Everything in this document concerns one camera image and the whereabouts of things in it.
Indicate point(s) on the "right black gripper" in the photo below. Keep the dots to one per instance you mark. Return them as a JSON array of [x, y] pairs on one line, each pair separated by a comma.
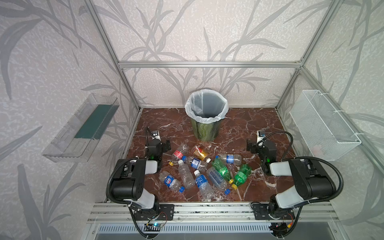
[[262, 149]]

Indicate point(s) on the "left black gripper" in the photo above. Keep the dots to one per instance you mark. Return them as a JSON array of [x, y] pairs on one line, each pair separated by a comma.
[[154, 146]]

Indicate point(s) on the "clear bottle red label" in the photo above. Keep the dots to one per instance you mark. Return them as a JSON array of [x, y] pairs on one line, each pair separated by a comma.
[[179, 153]]

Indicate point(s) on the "clear bottle blue label cap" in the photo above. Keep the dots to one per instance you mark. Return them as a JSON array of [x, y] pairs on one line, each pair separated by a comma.
[[231, 159]]

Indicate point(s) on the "crushed bottle blue round label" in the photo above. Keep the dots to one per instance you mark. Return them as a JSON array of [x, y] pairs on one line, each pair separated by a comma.
[[171, 182]]

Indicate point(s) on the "green bottle yellow cap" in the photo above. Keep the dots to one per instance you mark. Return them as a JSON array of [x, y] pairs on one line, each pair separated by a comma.
[[222, 170], [241, 176]]

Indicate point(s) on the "yellow red label bottle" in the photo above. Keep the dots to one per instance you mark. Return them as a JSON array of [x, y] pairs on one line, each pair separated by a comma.
[[201, 153]]

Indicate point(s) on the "clear bottle no label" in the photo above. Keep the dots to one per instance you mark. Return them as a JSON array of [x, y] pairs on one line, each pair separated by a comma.
[[186, 175]]

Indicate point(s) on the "small soda water bottle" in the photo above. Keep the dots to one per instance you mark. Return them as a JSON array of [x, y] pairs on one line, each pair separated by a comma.
[[195, 163]]

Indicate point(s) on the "blue label white cap bottle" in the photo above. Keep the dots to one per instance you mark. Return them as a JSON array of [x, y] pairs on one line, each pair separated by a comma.
[[204, 187]]

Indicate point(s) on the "clear bottle pale blue label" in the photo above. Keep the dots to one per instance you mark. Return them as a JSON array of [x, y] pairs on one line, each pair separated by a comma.
[[218, 181]]

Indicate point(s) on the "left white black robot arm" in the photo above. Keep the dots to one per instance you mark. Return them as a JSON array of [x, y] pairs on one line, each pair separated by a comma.
[[126, 183]]

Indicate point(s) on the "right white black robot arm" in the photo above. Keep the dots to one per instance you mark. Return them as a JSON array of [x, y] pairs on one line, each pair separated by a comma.
[[315, 180]]

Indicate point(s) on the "green wood-pattern trash bin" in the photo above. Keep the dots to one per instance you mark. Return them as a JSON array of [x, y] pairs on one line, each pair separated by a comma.
[[206, 132]]

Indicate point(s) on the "translucent white bin liner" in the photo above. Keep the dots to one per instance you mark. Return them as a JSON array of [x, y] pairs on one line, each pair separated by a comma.
[[206, 106]]

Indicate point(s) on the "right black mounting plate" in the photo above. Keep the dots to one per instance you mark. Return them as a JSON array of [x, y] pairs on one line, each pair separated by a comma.
[[267, 212]]

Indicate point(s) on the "black mounting plate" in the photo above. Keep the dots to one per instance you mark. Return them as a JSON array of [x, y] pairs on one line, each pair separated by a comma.
[[267, 212], [159, 212]]

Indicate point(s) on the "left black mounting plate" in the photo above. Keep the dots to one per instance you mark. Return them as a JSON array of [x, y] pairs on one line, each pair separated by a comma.
[[159, 212]]

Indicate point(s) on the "small green circuit board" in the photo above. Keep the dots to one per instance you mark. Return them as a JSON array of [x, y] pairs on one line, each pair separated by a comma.
[[155, 227]]

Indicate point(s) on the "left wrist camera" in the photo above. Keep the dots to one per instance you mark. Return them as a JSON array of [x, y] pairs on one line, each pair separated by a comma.
[[155, 135]]

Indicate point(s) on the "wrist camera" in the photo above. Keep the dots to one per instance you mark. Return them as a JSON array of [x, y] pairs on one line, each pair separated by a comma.
[[261, 135], [155, 135]]

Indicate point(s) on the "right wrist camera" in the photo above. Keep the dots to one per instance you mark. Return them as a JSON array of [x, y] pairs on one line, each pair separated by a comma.
[[261, 135]]

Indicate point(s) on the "white wire mesh basket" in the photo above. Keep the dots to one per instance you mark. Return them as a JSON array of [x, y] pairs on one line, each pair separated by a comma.
[[324, 130]]

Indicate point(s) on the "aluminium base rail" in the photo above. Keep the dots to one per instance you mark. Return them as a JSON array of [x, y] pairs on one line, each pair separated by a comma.
[[213, 212]]

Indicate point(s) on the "clear acrylic wall shelf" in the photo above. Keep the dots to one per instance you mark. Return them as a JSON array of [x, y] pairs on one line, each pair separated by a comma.
[[77, 140]]

